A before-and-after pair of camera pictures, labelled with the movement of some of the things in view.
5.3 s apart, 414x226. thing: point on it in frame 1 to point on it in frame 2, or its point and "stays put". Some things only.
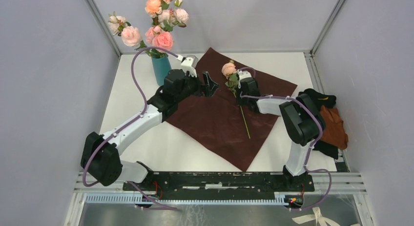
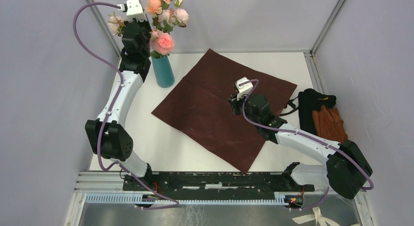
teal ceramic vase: x=161 y=66 stays put
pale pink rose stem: x=154 y=6 to x=167 y=19
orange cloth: x=333 y=133 stays put
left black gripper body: x=192 y=87 to x=146 y=30
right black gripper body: x=242 y=101 to x=253 y=118
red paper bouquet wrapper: x=217 y=120 stays put
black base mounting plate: x=217 y=185 stays put
